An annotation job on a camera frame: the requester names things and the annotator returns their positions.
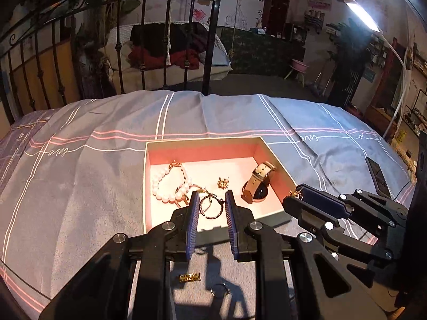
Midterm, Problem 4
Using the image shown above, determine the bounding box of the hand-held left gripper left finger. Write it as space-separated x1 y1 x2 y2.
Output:
38 191 201 320

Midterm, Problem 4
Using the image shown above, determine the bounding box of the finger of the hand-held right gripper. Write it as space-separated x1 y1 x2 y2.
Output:
301 183 410 228
282 195 395 289

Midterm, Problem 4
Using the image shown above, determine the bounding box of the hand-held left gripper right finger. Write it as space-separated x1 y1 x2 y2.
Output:
225 190 396 320

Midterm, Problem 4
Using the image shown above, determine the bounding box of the dark hoop bangle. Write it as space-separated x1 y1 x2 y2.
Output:
199 193 225 221

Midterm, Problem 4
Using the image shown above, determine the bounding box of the gold bangle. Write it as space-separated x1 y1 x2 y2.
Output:
175 183 209 208

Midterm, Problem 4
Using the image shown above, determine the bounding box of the beige strap wristwatch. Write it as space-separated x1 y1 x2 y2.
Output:
241 161 277 205

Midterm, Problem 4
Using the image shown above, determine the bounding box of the pink-lined cardboard box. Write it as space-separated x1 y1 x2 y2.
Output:
143 136 296 235

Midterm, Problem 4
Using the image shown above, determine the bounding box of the white pearl bracelet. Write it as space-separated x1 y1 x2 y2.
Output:
152 161 195 205

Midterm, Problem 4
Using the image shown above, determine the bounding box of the silver ring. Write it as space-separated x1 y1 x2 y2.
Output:
211 283 233 297

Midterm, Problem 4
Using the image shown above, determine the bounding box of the black smartphone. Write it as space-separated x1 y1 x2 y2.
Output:
365 156 392 199

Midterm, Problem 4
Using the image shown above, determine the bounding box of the pink stool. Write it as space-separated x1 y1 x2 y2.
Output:
284 59 309 87

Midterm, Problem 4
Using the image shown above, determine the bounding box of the green patterned sofa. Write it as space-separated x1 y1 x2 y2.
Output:
218 27 306 74

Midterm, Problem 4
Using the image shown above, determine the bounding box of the white cushioned seat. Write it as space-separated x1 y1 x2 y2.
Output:
100 23 233 84

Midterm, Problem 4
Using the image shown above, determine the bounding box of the red garment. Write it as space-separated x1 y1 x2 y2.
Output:
129 45 202 70

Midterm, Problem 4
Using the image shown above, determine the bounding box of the black garment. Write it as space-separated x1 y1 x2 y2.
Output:
130 22 214 54

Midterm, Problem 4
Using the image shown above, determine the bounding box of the white floor lamp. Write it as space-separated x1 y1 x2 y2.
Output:
343 0 410 141

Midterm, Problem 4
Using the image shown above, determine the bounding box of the red phone booth cabinet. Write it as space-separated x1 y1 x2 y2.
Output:
262 0 291 37

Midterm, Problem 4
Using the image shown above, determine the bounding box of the orange wooden board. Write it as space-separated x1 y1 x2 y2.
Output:
10 38 81 117

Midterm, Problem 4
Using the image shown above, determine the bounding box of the white tassel cord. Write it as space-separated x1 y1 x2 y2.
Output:
165 0 176 66

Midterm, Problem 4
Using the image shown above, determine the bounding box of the black metal bed frame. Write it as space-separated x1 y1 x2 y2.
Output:
0 0 225 125

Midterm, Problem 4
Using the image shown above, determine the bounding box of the large white wall poster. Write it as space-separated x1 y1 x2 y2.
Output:
123 0 271 37

